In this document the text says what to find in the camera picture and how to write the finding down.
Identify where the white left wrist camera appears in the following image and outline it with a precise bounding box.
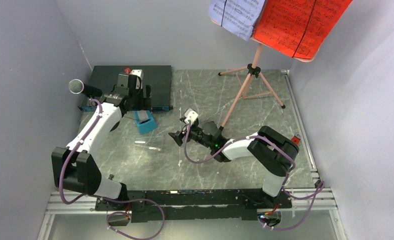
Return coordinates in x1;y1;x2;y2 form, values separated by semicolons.
124;68;144;90

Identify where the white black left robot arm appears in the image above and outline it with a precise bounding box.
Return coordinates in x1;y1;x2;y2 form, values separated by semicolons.
51;69;152;210

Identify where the blue sheet music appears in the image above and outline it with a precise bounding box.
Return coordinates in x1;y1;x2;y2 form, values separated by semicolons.
208;0;266;41

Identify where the red handled tool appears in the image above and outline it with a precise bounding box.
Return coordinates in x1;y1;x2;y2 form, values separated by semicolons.
291;134;302;145

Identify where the blue metronome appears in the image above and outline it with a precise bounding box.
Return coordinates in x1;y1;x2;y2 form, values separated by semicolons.
133;110;158;135

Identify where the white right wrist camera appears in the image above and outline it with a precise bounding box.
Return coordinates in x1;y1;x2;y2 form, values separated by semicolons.
184;108;199;125

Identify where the pink tripod music stand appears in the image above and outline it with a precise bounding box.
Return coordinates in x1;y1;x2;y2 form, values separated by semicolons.
211;18;320;132

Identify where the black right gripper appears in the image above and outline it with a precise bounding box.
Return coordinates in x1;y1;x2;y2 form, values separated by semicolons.
168;121;214;150

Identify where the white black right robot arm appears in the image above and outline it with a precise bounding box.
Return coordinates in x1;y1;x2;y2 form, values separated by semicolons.
169;120;299;208

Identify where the clear plastic metronome cover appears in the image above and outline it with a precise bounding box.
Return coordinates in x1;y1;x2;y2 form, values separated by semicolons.
133;135;165;151

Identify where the aluminium frame rail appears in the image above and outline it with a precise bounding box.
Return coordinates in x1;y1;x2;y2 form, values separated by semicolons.
49;70;347;240

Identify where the red sheet music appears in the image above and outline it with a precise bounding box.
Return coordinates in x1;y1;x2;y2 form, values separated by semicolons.
253;0;352;62

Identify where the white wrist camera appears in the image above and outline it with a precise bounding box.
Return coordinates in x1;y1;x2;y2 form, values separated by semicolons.
184;108;199;125
124;68;144;90

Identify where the black microphone on round stand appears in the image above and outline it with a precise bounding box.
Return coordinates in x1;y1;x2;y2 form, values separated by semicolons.
68;79;103;98

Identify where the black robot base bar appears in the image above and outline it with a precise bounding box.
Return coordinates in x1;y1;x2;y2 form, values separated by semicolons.
95;188;292;223

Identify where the black blue network switch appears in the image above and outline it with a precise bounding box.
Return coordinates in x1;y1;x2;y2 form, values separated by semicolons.
86;64;173;112

